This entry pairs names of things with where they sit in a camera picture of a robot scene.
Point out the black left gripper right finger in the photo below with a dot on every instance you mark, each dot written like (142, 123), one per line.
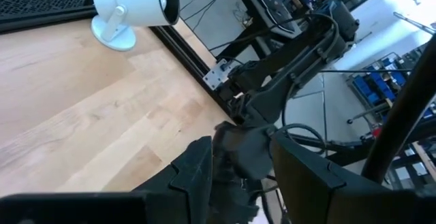
(299, 176)

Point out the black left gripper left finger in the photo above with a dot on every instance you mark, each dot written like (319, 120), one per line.
(194, 176)

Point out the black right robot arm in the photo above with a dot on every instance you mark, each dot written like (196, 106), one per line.
(289, 71)

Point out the black stand beam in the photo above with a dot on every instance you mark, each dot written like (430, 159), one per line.
(402, 115)

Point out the shelf with blue bins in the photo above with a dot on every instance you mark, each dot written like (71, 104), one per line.
(378, 84)

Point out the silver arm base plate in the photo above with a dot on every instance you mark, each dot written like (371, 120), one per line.
(216, 76)

